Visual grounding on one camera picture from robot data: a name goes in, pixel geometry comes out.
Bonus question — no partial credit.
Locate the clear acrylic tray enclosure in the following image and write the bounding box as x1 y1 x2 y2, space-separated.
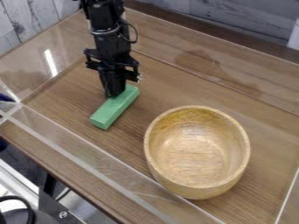
0 10 299 224

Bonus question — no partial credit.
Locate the green rectangular block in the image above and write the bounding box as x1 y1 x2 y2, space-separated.
90 85 140 130

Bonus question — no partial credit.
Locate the black metal bracket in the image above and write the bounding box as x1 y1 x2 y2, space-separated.
39 190 87 224

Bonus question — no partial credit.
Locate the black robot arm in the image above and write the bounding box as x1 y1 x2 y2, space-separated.
79 0 140 98

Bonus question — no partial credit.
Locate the white object at right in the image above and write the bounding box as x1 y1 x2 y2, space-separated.
287 24 299 51

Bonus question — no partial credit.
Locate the brown wooden bowl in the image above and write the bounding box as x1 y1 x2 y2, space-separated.
145 105 251 200

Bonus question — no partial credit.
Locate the blue object at left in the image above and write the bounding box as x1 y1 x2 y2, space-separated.
0 93 15 102

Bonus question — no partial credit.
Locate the black cable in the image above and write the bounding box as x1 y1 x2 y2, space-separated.
0 195 38 224

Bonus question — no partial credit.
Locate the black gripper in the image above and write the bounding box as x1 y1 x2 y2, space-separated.
84 28 140 97

